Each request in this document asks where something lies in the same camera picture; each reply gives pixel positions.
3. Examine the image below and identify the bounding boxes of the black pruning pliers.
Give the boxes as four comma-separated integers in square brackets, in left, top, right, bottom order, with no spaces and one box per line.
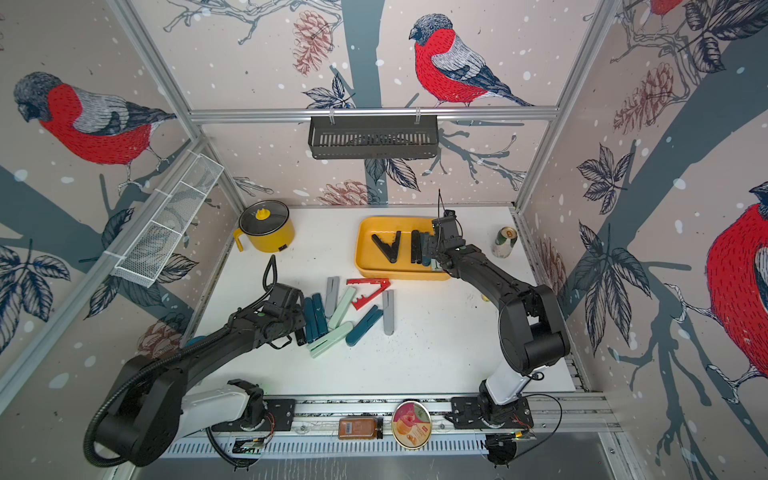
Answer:
[371,231,402,264]
[410,230,422,264]

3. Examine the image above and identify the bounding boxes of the red pruning pliers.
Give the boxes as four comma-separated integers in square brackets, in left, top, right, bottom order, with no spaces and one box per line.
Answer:
[346,277,392,311]

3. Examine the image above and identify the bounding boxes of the grey pruning pliers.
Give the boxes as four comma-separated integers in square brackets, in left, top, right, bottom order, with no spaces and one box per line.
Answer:
[383,290,395,336]
[324,276,340,320]

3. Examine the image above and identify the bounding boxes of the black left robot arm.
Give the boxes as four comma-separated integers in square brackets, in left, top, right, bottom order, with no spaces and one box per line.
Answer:
[83,283,305,468]

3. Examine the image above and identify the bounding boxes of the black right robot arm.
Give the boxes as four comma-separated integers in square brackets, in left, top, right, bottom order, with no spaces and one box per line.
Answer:
[427,215,570,430]

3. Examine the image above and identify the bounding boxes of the light green upper pruning pliers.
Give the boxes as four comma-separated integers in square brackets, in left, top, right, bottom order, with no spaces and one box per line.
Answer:
[328,286,356,330]

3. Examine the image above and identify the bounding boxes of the yellow plastic storage box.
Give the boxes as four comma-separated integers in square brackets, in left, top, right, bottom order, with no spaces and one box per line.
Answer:
[355,216,449,281]

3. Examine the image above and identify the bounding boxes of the dark teal angled pruning pliers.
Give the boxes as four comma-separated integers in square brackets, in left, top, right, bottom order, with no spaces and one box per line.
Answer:
[345,305,384,347]

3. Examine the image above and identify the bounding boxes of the green white small bottle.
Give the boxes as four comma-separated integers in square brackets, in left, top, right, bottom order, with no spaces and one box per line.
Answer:
[492,227,518,258]

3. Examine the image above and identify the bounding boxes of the teal round object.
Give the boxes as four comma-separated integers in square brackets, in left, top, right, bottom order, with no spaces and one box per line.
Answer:
[181,336,206,349]

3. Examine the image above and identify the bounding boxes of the yellow electric cooking pot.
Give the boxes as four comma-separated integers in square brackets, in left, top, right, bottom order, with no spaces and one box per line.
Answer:
[233,200,295,253]

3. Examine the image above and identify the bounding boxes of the round pink tin lid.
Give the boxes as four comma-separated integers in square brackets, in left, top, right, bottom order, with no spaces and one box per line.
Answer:
[391,400,433,450]

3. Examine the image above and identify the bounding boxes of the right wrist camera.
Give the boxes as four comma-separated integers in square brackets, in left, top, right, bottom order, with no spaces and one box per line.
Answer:
[432,209,463,238]

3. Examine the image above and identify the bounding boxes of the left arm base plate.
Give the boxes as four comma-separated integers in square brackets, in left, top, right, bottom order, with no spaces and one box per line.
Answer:
[211,398,296,433]

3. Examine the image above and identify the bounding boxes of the black hanging wall basket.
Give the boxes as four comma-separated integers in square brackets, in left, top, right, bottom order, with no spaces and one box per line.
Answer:
[308,115,440,160]

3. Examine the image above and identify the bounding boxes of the white wire mesh shelf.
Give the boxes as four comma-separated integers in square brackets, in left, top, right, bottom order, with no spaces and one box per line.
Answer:
[111,151,224,287]

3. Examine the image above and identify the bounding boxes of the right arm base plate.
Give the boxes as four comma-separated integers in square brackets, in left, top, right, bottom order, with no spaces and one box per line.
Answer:
[444,395,534,430]

